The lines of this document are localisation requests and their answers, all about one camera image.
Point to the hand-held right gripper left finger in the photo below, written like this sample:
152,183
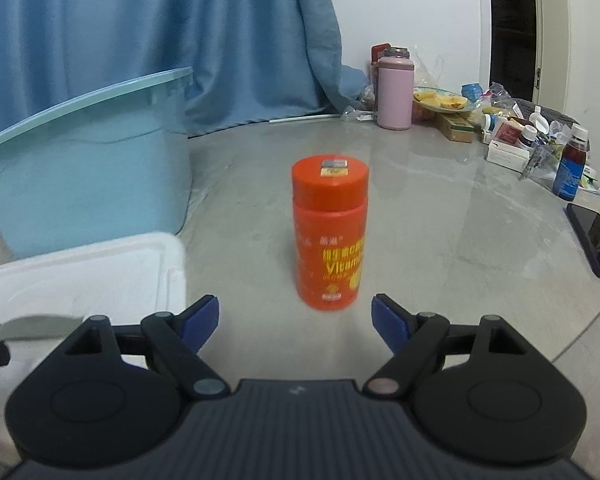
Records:
200,321

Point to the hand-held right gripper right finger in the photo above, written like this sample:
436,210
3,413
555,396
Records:
390,323

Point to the orange vitamin bottle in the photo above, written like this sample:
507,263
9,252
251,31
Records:
330,230

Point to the white plastic box lid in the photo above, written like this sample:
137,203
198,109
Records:
95,280

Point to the light blue plastic tub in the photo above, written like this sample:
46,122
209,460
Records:
85,160

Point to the white medicine box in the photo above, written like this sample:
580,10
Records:
505,156

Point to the white thin stick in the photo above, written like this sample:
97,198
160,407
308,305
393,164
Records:
305,118

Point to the black smartphone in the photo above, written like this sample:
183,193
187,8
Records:
597,240

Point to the pink thermos bottle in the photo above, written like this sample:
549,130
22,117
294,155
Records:
394,95

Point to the plate of yellow fruit slices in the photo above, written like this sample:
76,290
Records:
442,101

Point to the dark bottle white cap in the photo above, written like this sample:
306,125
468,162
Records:
528,136

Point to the brown syrup bottle blue label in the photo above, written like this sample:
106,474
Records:
571,170

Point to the blue ceramic cup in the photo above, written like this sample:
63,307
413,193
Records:
472,92

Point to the clear plastic bag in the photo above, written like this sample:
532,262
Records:
430,67

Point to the red box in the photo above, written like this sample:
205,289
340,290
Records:
378,51

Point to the blue curtain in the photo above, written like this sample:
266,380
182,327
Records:
155,35

